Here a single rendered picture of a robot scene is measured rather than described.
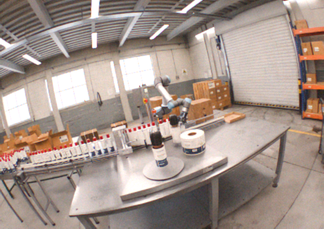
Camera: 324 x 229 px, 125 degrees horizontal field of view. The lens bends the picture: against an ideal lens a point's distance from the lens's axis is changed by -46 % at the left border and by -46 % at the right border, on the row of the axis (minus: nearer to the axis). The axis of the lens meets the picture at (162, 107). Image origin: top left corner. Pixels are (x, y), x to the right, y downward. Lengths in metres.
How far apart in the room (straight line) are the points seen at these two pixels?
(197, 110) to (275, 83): 3.78
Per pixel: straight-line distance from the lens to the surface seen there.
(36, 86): 7.59
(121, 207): 1.02
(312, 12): 5.19
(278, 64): 5.26
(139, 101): 1.61
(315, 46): 4.26
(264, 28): 5.47
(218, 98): 5.64
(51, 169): 1.97
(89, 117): 7.02
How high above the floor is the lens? 1.50
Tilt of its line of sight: 10 degrees down
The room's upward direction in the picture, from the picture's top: 12 degrees counter-clockwise
